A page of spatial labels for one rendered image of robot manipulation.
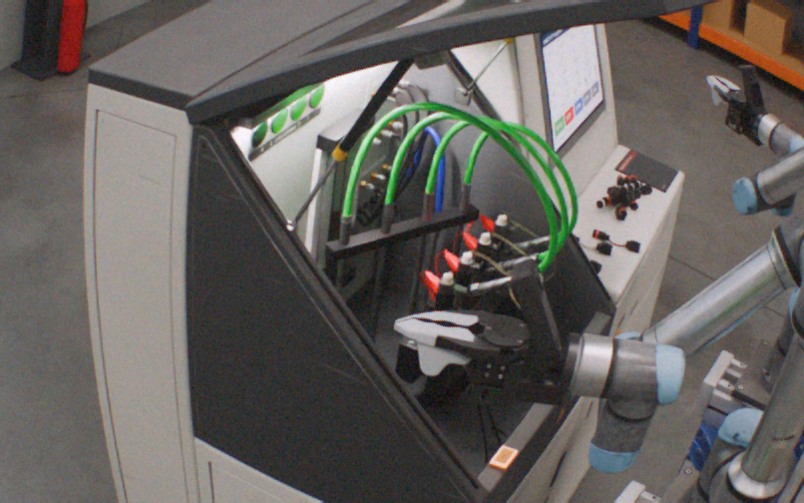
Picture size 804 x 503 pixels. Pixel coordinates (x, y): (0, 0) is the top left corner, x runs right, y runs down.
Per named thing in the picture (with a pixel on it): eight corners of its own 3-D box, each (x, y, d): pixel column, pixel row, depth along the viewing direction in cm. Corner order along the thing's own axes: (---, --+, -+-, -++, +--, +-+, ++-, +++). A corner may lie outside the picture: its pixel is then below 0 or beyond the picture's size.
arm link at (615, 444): (637, 430, 146) (659, 369, 140) (632, 480, 136) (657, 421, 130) (588, 425, 146) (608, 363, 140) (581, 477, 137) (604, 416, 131)
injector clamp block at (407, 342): (437, 423, 214) (450, 361, 206) (389, 404, 217) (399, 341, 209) (510, 335, 240) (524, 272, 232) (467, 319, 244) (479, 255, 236)
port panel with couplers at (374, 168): (365, 218, 229) (385, 75, 213) (350, 212, 231) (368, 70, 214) (397, 191, 240) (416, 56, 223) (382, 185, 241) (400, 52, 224)
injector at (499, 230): (497, 323, 232) (515, 232, 221) (475, 315, 234) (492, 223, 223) (503, 316, 235) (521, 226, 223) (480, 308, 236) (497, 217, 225)
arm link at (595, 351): (612, 355, 127) (612, 323, 134) (578, 350, 127) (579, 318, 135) (597, 409, 130) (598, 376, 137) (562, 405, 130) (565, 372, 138)
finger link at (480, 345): (432, 353, 129) (511, 365, 128) (435, 341, 128) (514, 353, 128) (437, 333, 133) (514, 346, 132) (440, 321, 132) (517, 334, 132)
